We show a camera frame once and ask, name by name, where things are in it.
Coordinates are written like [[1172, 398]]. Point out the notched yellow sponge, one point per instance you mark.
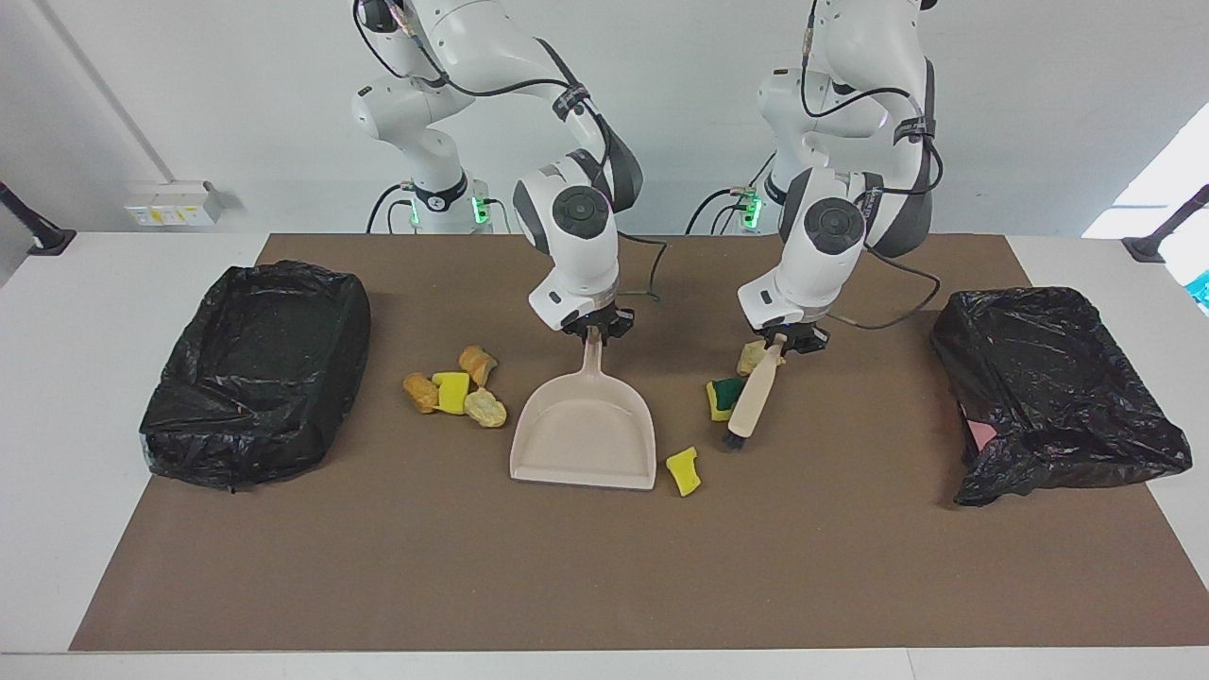
[[684, 472]]

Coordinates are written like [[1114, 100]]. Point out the black bag bin pink rim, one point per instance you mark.
[[1048, 397]]

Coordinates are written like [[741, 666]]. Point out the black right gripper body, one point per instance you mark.
[[619, 321]]

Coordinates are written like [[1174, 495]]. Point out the white wall socket box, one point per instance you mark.
[[175, 203]]

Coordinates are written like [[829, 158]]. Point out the teal object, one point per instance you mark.
[[1201, 291]]

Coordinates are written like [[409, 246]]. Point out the striped croissant bread piece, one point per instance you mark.
[[477, 365]]

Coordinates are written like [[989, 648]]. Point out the brown bread nugget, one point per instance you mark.
[[420, 393]]

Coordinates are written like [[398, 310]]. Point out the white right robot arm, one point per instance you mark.
[[576, 246]]

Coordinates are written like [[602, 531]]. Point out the beige plastic dustpan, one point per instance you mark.
[[586, 434]]

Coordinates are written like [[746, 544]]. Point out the pale flaky bread piece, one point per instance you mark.
[[485, 408]]

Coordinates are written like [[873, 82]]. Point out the black bag lined bin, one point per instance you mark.
[[255, 378]]

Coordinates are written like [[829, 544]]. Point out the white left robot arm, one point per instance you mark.
[[822, 255]]

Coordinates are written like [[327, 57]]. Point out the yellow green sponge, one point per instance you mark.
[[723, 399]]

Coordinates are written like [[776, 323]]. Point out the pale bread chunk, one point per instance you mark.
[[748, 359]]

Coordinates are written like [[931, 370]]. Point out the brown table mat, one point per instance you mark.
[[604, 567]]

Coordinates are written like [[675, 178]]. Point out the black stand clamp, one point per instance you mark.
[[42, 238], [1148, 247]]

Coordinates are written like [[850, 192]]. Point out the beige brush black bristles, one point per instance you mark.
[[753, 401]]

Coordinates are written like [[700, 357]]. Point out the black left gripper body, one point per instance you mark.
[[812, 335]]

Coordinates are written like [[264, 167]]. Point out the plain yellow sponge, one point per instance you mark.
[[453, 393]]

